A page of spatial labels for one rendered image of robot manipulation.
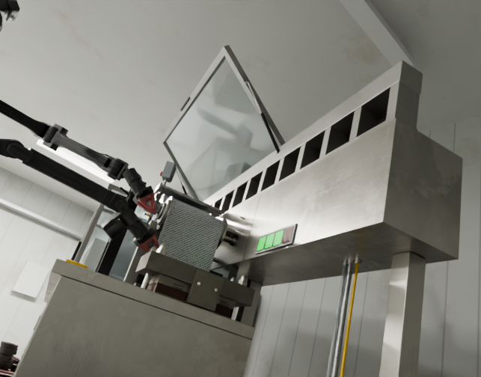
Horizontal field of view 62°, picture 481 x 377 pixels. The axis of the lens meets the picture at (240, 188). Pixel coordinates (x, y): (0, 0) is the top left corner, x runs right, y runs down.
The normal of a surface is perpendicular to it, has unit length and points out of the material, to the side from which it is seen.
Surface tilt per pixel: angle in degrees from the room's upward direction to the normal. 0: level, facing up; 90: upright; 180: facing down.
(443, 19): 180
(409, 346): 90
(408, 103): 90
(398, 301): 90
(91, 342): 90
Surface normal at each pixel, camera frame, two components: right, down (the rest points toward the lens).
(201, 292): 0.43, -0.28
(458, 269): -0.71, -0.47
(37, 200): 0.65, -0.15
